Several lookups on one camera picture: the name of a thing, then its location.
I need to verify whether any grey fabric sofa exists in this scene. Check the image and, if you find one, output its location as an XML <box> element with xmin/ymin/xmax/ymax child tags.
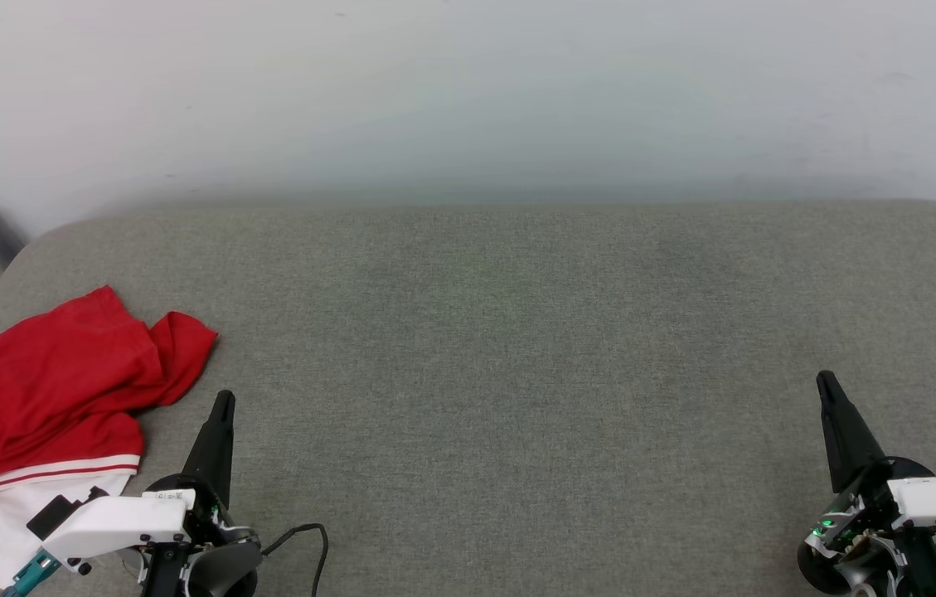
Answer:
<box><xmin>0</xmin><ymin>199</ymin><xmax>936</xmax><ymax>597</ymax></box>

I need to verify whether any teal left camera connector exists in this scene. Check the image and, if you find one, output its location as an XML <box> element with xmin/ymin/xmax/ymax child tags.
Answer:
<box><xmin>2</xmin><ymin>550</ymin><xmax>62</xmax><ymax>597</ymax></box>

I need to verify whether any white left camera bracket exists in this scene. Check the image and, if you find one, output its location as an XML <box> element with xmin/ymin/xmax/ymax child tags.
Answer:
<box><xmin>41</xmin><ymin>489</ymin><xmax>196</xmax><ymax>573</ymax></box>

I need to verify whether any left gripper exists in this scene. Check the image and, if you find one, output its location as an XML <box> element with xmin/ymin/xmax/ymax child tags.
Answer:
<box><xmin>140</xmin><ymin>390</ymin><xmax>263</xmax><ymax>597</ymax></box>

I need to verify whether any red and white jersey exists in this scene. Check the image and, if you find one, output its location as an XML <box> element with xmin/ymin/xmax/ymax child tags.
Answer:
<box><xmin>0</xmin><ymin>285</ymin><xmax>220</xmax><ymax>590</ymax></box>

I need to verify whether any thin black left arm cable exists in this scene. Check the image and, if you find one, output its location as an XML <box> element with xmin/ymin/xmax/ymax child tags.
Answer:
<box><xmin>260</xmin><ymin>522</ymin><xmax>329</xmax><ymax>597</ymax></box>

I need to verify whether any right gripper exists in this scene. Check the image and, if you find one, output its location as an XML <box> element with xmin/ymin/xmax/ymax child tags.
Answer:
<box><xmin>798</xmin><ymin>370</ymin><xmax>936</xmax><ymax>597</ymax></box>

